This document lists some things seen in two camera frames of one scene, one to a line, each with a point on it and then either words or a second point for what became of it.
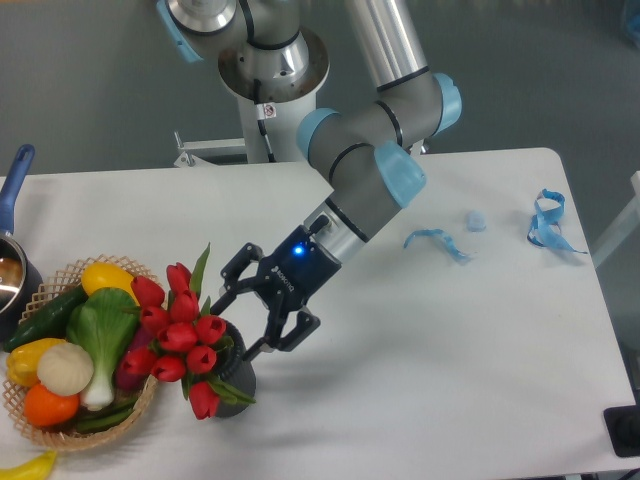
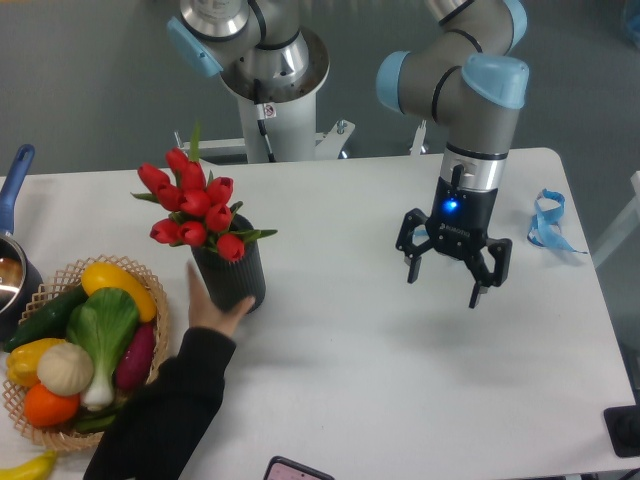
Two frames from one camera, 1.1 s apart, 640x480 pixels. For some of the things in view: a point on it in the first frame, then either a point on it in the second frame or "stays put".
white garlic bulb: [65, 369] stays put
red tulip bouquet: [184, 346] -> [202, 213]
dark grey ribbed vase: [235, 363] -> [231, 281]
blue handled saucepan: [20, 282] stays put
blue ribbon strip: [544, 229] stays put
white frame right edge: [622, 231] stays put
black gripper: [292, 276] -> [459, 220]
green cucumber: [48, 322] stays put
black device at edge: [623, 427] stays put
